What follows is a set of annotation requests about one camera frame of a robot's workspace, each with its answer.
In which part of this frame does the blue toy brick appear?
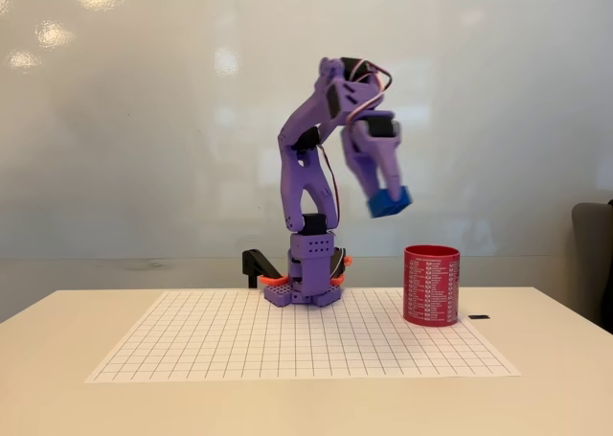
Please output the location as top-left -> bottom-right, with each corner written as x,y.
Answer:
367,185 -> 414,219

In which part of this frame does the red cup with white print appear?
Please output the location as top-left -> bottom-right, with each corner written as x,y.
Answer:
402,244 -> 462,329

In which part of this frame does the orange clamp with knob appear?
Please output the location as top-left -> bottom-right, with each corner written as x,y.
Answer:
328,255 -> 354,285

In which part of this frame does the black table clamp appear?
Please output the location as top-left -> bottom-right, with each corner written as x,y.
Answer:
241,247 -> 282,289

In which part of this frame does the white grid paper sheet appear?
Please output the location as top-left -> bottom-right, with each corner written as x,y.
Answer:
84,289 -> 522,385

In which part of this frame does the dark grey chair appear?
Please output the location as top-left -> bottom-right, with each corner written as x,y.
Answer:
571,198 -> 613,334

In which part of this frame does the white red servo cable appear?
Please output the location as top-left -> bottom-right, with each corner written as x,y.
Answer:
315,59 -> 395,231

